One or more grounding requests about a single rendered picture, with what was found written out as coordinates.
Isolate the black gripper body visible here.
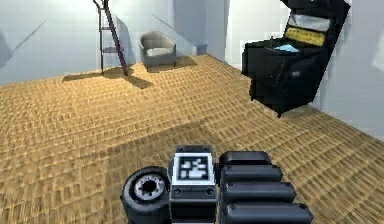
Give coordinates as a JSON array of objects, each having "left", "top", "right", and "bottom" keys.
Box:
[{"left": 120, "top": 166, "right": 172, "bottom": 224}]

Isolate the grey armchair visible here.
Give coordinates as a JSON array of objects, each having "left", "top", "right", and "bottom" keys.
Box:
[{"left": 139, "top": 30, "right": 178, "bottom": 69}]

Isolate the small grey bin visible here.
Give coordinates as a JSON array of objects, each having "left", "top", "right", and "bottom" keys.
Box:
[{"left": 195, "top": 42, "right": 208, "bottom": 56}]

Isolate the dark purple ladder shelf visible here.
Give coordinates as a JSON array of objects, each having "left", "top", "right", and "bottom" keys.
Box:
[{"left": 92, "top": 0, "right": 130, "bottom": 77}]

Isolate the black cabinet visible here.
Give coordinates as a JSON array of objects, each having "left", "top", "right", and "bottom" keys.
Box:
[{"left": 241, "top": 0, "right": 352, "bottom": 118}]

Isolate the light blue cloth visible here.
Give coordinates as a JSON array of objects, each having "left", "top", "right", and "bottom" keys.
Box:
[{"left": 273, "top": 43, "right": 300, "bottom": 54}]

